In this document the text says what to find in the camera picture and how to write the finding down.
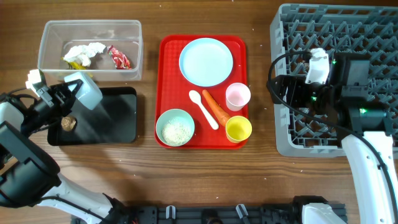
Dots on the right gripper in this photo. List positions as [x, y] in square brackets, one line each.
[296, 83]

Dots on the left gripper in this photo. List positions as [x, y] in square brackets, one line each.
[53, 91]

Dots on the light blue bowl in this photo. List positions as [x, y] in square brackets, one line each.
[89, 95]

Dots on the white tissue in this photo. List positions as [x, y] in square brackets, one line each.
[82, 54]

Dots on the brown food ball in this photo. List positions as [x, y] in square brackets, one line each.
[68, 123]

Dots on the snack wrapper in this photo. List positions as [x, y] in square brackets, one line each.
[120, 60]

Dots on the pink plastic cup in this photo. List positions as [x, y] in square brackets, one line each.
[237, 96]

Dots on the yellow plastic cup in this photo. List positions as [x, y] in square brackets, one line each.
[238, 129]

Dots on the orange carrot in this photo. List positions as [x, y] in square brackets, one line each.
[221, 115]

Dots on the mint green bowl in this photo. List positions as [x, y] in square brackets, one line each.
[172, 114]

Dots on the white rice pile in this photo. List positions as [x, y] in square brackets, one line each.
[176, 133]

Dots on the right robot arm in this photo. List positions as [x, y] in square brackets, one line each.
[336, 91]

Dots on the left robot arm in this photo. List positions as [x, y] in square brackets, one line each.
[35, 179]

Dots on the clear plastic waste bin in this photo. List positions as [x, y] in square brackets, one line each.
[60, 36]

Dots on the black food waste tray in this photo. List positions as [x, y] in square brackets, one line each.
[114, 120]

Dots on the grey dishwasher rack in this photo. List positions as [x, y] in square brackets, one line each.
[367, 30]

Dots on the light blue plate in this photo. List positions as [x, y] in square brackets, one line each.
[205, 62]

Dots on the red serving tray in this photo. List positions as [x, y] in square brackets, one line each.
[173, 88]

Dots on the white plastic spoon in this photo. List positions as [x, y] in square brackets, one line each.
[196, 98]

